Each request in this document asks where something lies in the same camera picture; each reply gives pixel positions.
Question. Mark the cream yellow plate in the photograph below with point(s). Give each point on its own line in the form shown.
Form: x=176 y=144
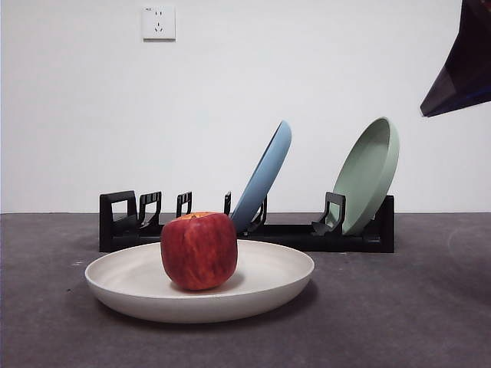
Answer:
x=126 y=283

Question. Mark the blue plate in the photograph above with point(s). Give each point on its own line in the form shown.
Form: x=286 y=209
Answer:
x=268 y=168

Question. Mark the red apple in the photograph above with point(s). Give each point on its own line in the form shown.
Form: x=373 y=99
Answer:
x=197 y=253

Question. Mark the green plate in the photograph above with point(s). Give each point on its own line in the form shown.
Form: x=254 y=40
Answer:
x=368 y=172

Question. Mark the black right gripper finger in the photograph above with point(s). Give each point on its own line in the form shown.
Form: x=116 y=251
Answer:
x=468 y=65

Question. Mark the black plate rack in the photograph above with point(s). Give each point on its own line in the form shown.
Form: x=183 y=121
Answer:
x=345 y=241

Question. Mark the white wall socket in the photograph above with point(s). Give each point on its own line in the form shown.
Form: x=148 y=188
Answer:
x=159 y=23

